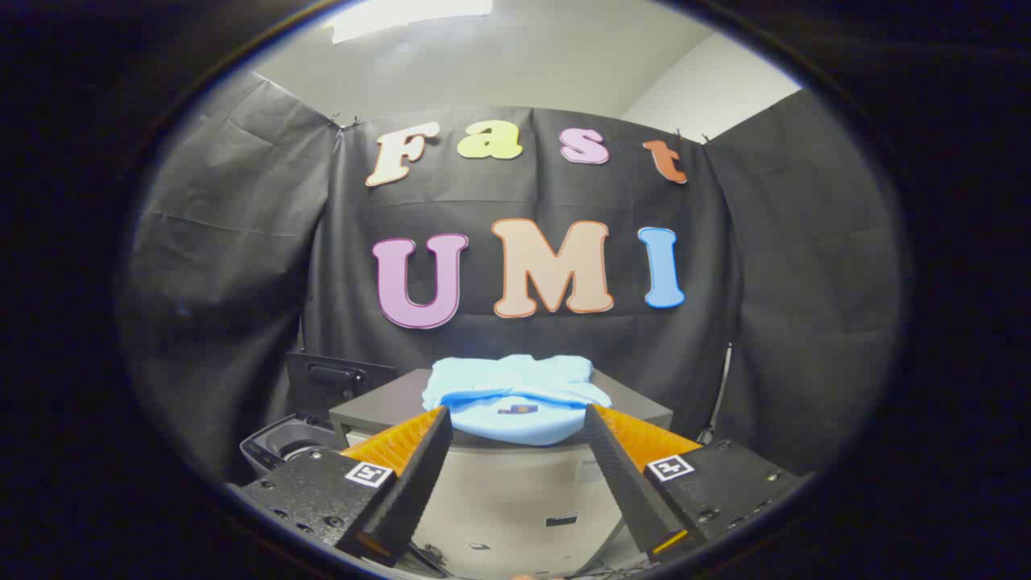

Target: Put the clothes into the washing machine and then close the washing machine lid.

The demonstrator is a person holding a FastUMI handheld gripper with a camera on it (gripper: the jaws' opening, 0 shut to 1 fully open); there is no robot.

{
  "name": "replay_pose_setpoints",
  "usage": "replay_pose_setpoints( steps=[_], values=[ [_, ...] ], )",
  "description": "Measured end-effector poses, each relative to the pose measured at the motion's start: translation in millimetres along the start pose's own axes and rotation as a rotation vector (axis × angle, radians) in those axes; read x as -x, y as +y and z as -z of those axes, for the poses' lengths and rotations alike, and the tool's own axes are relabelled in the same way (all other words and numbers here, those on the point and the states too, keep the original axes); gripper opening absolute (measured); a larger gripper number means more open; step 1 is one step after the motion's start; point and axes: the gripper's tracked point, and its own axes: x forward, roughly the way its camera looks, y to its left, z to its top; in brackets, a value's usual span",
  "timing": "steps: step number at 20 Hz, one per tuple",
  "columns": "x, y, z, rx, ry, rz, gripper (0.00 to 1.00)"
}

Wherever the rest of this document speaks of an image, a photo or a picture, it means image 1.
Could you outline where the light blue buttoned shirt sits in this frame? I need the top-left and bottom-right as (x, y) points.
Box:
(422, 354), (613, 446)

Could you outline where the black backdrop cloth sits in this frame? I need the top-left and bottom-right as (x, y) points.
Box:
(117, 71), (903, 484)

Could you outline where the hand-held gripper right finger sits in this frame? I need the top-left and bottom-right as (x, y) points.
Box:
(583, 403), (806, 563)

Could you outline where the grey cabinet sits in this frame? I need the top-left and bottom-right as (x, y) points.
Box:
(329, 368), (674, 578)

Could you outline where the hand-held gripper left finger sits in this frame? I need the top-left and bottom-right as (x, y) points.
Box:
(228, 405), (453, 567)

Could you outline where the ceiling light panel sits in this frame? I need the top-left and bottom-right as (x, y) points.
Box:
(330, 0), (494, 44)

